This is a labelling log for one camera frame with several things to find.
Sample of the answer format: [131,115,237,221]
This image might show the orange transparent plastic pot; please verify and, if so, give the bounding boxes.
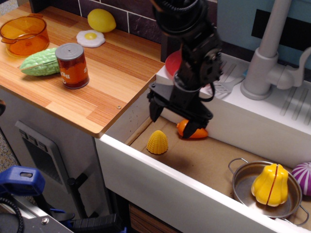
[0,13,50,57]

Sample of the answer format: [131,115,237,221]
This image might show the red plastic plate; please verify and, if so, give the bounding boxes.
[165,50,182,80]

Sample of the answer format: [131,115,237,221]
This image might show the orange toy can grey lid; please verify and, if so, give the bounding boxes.
[55,43,89,89]

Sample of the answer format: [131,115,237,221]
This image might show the toy fried egg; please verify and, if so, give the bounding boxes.
[76,30,105,48]

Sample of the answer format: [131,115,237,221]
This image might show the green toy bitter gourd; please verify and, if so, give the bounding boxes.
[19,48,60,76]

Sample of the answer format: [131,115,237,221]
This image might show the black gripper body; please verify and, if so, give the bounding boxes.
[147,82,213,126]

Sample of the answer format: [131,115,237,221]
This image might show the purple white toy onion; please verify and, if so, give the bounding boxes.
[292,162,311,197]

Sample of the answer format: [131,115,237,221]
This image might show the orange toy carrot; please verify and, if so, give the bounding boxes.
[176,119,208,138]

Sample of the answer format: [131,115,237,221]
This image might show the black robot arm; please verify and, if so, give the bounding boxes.
[147,0,222,139]

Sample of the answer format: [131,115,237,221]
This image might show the black cable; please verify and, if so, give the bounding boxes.
[0,197,25,233]

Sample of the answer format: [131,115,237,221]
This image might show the yellow toy lemon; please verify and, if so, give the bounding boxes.
[87,9,116,33]

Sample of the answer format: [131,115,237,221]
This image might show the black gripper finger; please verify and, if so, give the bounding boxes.
[182,122,199,139]
[149,99,166,122]

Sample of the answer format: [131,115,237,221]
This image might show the yellow toy bell pepper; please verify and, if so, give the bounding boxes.
[251,164,289,207]

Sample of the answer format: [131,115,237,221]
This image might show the blue plastic clamp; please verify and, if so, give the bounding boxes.
[0,166,45,196]

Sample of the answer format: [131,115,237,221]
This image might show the grey toy spatula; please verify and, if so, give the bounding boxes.
[213,76,245,94]

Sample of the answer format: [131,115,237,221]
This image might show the grey toy oven door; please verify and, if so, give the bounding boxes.
[15,120,70,194]

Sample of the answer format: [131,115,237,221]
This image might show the yellow toy corn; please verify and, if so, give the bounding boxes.
[146,130,168,155]

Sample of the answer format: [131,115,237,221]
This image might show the grey toy faucet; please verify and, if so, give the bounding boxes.
[240,0,311,100]

